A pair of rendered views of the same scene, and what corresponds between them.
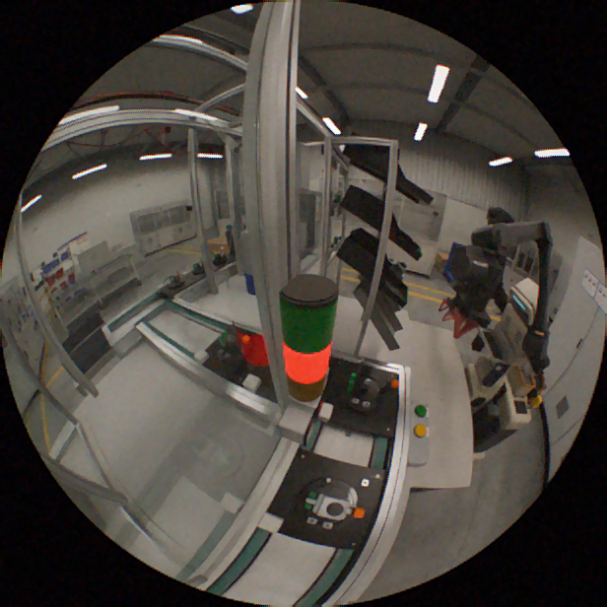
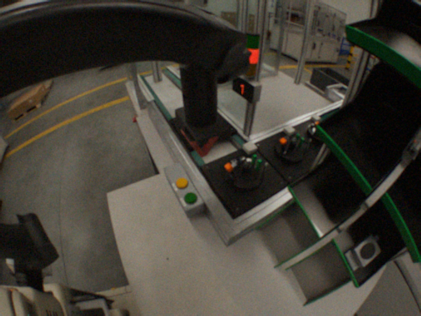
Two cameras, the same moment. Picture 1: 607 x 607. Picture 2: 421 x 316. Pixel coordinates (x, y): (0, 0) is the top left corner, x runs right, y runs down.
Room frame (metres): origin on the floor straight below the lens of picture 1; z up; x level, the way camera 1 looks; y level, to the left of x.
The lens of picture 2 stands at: (0.43, -0.59, 1.52)
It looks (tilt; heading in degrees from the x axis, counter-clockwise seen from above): 48 degrees down; 129
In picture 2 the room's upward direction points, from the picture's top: straight up
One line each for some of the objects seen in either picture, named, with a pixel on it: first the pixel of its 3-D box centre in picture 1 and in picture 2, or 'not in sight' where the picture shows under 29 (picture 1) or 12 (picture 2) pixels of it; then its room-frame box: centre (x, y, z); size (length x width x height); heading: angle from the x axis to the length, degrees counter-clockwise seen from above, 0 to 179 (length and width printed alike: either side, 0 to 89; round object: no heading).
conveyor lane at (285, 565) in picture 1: (320, 487); (210, 136); (-0.01, -0.05, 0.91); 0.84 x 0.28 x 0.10; 159
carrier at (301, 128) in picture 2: not in sight; (322, 128); (0.44, 0.27, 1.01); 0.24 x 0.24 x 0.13; 69
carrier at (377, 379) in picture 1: (365, 386); (246, 167); (0.26, -0.19, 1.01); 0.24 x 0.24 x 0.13; 69
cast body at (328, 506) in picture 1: (327, 505); not in sight; (-0.05, -0.05, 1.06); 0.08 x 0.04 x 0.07; 69
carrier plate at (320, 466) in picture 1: (326, 503); (202, 125); (-0.06, -0.06, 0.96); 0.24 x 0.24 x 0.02; 69
